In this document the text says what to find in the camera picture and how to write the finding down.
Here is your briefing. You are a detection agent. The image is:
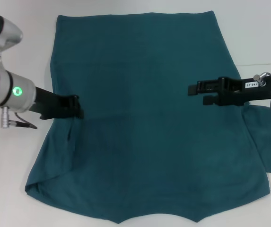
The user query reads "teal blue shirt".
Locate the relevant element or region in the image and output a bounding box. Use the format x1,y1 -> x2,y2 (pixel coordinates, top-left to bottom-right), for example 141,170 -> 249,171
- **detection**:
24,9 -> 271,224

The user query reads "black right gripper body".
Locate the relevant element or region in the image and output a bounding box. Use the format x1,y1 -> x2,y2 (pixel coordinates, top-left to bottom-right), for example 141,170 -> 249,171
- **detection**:
218,76 -> 271,107

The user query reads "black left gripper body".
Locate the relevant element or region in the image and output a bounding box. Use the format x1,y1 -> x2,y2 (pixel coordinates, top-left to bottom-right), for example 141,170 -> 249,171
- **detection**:
28,86 -> 76,120

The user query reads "grey left wrist cable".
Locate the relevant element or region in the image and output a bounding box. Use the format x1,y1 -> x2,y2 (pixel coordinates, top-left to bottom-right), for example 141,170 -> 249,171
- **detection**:
0,106 -> 38,130

